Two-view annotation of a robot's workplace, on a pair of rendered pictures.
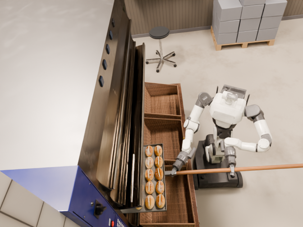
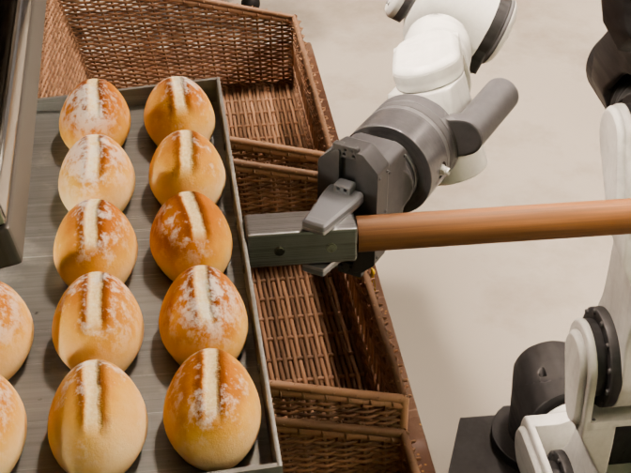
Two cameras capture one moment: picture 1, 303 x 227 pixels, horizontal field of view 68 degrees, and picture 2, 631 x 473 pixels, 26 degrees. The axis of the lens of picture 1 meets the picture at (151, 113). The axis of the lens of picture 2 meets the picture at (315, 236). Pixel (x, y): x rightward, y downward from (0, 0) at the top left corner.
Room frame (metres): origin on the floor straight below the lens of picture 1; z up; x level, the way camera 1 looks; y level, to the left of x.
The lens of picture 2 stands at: (-0.15, 0.17, 1.82)
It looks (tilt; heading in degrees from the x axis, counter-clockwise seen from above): 33 degrees down; 345
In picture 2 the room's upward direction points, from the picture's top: straight up
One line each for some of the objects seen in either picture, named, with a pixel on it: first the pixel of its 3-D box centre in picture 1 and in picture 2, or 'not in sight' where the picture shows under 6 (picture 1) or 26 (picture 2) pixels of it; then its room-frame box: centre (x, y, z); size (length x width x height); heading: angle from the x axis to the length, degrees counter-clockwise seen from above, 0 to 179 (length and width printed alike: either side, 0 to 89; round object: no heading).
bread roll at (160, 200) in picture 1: (160, 200); (211, 399); (0.56, 0.05, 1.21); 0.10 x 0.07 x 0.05; 172
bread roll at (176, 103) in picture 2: (158, 150); (178, 109); (0.97, 0.00, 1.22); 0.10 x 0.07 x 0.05; 177
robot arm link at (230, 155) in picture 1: (231, 159); not in sight; (0.78, -0.55, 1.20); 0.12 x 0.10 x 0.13; 165
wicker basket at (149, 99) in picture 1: (161, 102); (179, 93); (1.97, -0.15, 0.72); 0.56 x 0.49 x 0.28; 172
